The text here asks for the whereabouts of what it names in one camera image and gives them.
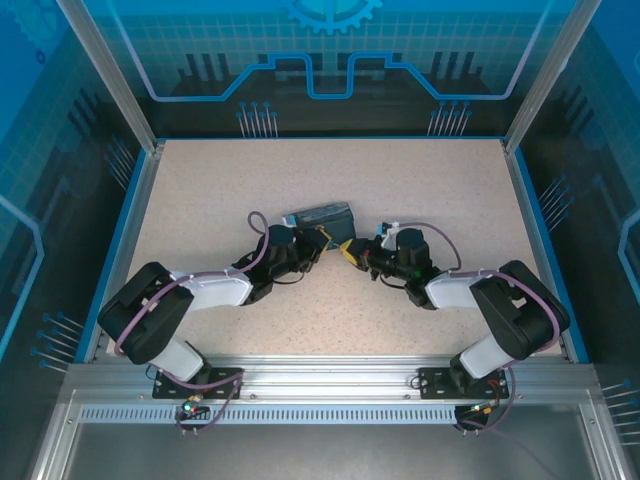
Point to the starry night printed box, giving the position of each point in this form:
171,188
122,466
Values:
325,220

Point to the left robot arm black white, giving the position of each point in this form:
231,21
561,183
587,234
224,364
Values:
145,315

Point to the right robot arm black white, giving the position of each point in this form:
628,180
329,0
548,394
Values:
520,310

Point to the blue side trim strip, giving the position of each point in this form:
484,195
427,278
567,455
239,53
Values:
116,250
534,200

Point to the small circuit board with LED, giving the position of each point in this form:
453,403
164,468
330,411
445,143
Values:
482,410
192,407

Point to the grey metal lower tray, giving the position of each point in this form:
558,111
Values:
325,450

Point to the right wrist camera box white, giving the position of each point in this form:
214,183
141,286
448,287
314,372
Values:
389,235

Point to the aluminium mounting rail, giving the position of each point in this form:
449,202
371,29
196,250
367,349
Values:
325,375

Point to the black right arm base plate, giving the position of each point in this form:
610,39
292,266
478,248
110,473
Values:
430,384

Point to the aluminium side rail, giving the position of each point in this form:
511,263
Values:
523,200
128,250

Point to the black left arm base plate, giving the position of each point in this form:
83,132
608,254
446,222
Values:
165,387

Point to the aluminium frame post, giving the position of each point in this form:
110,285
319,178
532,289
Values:
115,80
545,75

